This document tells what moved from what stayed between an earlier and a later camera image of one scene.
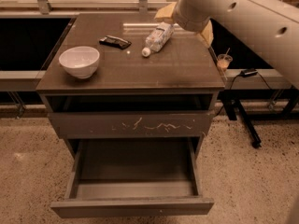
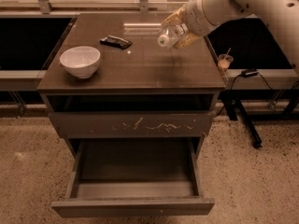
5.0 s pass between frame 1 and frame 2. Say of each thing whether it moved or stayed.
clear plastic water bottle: moved
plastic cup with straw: stayed
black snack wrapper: stayed
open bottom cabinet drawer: stayed
